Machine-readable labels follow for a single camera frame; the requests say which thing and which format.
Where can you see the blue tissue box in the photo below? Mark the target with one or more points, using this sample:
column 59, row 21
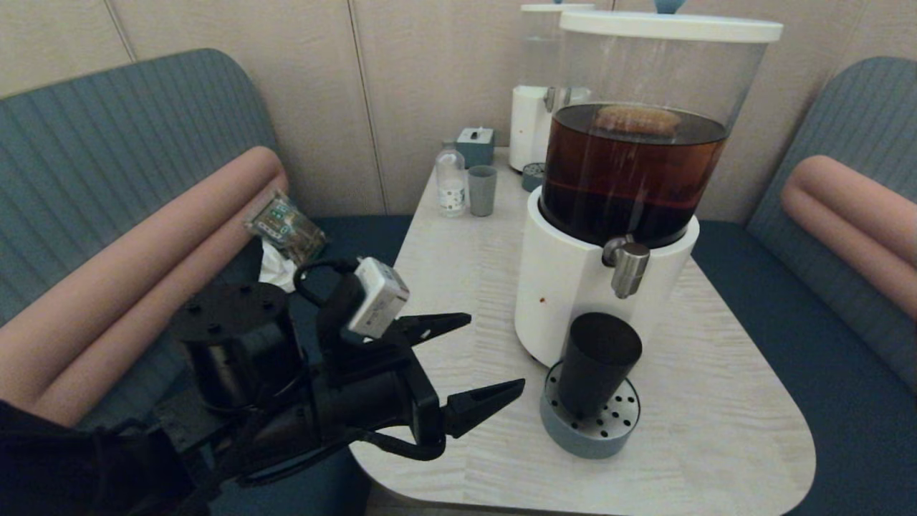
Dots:
column 476, row 147

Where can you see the pink bolster cushion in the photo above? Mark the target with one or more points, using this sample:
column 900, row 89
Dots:
column 143, row 258
column 845, row 208

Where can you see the green snack packet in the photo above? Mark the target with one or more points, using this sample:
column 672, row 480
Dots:
column 286, row 228

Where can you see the blue grey ribbed sofa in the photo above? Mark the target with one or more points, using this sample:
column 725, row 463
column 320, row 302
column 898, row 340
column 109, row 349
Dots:
column 107, row 143
column 860, row 129

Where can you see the large tea drink dispenser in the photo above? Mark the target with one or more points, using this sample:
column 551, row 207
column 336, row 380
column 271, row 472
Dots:
column 573, row 301

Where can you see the grey blue cup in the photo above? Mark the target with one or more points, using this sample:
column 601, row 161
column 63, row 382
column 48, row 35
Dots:
column 482, row 192

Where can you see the round blue perforated drip tray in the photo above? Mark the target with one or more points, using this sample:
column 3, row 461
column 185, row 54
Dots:
column 532, row 177
column 609, row 433

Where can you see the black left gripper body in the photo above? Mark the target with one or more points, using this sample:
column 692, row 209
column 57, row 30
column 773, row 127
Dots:
column 365, row 394

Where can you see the clear plastic water bottle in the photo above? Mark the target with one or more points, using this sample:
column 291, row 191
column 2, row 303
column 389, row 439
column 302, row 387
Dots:
column 451, row 183

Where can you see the silver metal dispenser tap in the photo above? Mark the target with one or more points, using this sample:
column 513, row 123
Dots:
column 630, row 269

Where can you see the white dispenser lid blue knob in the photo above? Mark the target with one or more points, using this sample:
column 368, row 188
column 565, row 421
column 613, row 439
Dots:
column 666, row 27
column 544, row 8

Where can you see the empty clear drink dispenser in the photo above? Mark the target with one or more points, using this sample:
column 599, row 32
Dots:
column 529, row 122

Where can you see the crumpled white tissue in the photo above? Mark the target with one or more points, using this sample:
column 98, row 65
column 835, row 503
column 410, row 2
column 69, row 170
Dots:
column 276, row 269

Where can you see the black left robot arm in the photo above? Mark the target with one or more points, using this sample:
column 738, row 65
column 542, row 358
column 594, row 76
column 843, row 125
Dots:
column 229, row 358

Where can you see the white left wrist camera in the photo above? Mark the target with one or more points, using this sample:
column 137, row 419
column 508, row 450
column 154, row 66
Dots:
column 378, row 297

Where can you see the black plastic cup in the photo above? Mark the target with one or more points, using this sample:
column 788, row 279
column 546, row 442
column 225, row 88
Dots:
column 598, row 358

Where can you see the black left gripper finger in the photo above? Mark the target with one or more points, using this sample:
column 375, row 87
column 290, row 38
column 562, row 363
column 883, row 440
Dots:
column 480, row 405
column 430, row 326

